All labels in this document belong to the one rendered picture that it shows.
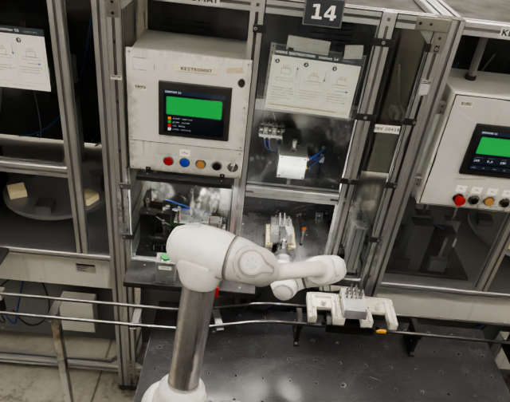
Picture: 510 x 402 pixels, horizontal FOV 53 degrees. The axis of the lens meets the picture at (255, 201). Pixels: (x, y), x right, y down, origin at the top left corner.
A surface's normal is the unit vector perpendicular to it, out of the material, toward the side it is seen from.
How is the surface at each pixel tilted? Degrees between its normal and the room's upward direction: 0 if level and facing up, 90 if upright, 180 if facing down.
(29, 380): 0
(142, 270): 0
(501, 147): 90
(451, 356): 0
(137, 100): 90
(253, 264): 47
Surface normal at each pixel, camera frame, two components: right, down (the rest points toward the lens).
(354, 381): 0.10, -0.82
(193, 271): -0.34, 0.36
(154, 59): -0.03, 0.56
